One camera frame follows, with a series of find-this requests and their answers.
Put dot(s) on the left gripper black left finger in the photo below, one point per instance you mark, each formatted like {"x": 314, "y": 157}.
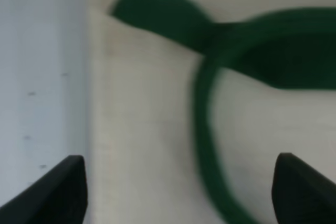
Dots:
{"x": 60, "y": 196}

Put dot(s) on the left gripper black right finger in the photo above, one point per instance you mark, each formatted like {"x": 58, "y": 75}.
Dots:
{"x": 301, "y": 194}

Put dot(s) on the white linen bag green handles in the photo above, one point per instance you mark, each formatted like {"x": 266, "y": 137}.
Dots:
{"x": 193, "y": 101}

